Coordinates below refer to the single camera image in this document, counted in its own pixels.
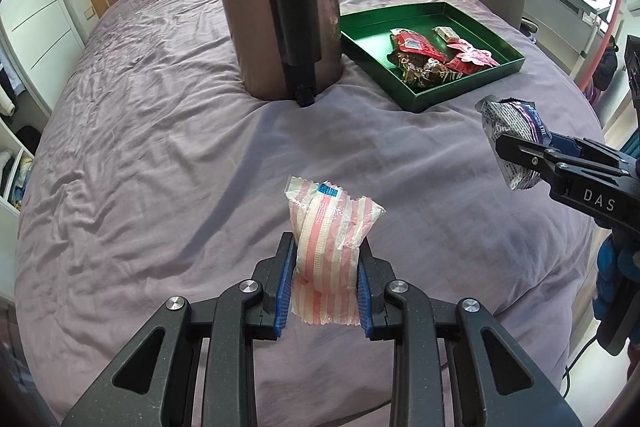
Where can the green cardboard tray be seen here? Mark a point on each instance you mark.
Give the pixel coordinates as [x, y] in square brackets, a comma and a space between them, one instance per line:
[370, 39]

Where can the pink striped snack packet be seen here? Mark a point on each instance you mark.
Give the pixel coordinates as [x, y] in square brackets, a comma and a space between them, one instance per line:
[325, 252]

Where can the long red snack packet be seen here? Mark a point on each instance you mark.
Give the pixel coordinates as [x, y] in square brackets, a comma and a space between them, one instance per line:
[415, 44]

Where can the person's right hand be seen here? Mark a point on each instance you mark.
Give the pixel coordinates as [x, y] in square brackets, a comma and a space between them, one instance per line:
[607, 272]

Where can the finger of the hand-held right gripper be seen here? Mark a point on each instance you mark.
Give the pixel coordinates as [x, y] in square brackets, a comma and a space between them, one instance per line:
[525, 154]
[560, 140]

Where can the beige snack packet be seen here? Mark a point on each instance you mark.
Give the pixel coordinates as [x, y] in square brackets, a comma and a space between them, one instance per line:
[445, 32]

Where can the blue and white snack packet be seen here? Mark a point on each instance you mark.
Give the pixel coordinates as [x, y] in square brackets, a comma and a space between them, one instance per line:
[510, 122]

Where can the white drawer cabinet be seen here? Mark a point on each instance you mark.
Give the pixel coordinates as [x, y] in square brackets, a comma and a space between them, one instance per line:
[35, 12]

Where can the brown snack packet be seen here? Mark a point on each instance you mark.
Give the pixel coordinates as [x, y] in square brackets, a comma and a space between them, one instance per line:
[425, 72]

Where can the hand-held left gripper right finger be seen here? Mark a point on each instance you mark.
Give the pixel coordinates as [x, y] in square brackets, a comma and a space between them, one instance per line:
[364, 294]

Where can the pink cartoon character snack packet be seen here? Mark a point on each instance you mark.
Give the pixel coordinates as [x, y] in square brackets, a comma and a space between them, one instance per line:
[472, 52]

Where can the brown and black cylindrical appliance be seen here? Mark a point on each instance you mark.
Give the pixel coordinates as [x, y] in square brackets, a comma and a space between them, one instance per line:
[250, 32]

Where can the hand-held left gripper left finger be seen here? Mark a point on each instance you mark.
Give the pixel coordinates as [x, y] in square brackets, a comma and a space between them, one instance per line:
[282, 287]

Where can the white open wardrobe shelf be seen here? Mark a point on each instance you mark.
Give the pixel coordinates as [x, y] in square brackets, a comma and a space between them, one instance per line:
[15, 147]

